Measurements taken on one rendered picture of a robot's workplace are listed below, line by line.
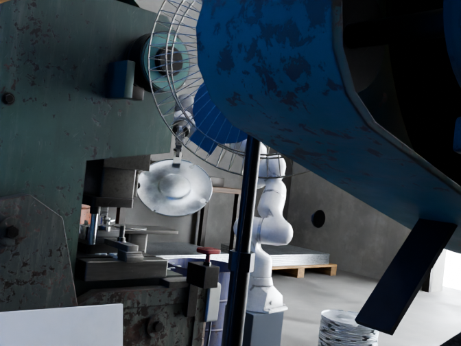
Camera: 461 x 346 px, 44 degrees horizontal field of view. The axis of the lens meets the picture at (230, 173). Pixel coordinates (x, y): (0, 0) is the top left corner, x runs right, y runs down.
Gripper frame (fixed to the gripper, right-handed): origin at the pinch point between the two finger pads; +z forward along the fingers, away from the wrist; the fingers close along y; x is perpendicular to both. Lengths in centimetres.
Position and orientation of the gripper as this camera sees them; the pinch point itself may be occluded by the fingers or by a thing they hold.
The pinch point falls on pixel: (177, 159)
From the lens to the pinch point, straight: 229.4
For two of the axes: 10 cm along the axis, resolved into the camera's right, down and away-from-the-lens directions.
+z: -0.2, 7.2, -6.9
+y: 1.1, -6.9, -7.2
